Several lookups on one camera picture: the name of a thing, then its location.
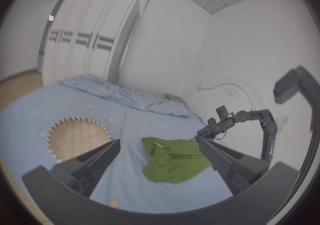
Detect round woven basket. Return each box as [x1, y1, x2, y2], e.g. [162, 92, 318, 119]
[40, 117, 112, 163]

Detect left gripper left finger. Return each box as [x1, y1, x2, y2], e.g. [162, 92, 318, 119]
[52, 139, 120, 198]

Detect pale blue quilt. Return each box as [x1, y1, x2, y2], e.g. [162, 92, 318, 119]
[60, 75, 190, 117]

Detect green shorts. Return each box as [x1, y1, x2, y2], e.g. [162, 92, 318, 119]
[142, 137, 213, 184]

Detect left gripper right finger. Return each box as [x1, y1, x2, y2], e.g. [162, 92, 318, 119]
[197, 136, 269, 196]

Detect grey bedside table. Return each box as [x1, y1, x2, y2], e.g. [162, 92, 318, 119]
[165, 93, 187, 104]

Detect white wardrobe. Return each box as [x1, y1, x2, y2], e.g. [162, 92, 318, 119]
[37, 0, 140, 87]

